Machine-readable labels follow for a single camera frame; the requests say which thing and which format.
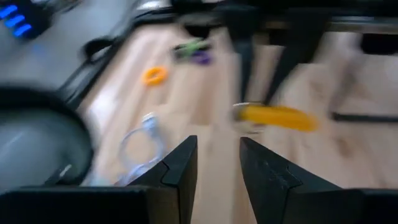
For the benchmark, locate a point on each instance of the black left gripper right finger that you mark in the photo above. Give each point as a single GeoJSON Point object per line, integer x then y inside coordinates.
{"type": "Point", "coordinates": [273, 193]}

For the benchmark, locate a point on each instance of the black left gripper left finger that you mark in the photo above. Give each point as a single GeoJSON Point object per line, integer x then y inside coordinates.
{"type": "Point", "coordinates": [177, 193]}

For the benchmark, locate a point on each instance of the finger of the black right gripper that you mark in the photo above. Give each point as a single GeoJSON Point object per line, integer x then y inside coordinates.
{"type": "Point", "coordinates": [245, 46]}
{"type": "Point", "coordinates": [295, 46]}

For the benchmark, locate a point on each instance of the black device with blue lights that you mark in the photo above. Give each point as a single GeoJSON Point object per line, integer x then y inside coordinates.
{"type": "Point", "coordinates": [18, 21]}

